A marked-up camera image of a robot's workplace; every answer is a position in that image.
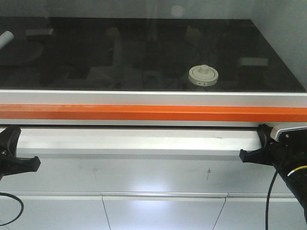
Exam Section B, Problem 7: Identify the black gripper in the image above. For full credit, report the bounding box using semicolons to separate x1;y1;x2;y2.
239;124;307;175

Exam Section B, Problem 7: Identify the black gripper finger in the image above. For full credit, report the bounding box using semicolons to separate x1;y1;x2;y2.
0;155;40;179
0;126;21;156

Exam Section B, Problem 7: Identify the orange and white sash bar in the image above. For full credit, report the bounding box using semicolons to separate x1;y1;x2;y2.
0;90;307;127

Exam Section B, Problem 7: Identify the glass jar with beige lid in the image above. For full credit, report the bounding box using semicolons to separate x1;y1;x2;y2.
188;65;218;87

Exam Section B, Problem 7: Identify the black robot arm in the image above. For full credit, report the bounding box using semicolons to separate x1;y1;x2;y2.
239;124;307;215

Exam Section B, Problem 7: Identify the white lower cabinet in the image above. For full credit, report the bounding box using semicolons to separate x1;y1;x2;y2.
0;128;307;230

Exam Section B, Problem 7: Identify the white pipe end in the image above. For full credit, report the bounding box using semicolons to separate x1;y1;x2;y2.
0;31;14;49

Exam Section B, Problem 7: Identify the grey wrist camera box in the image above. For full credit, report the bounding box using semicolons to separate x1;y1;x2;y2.
270;124;307;142

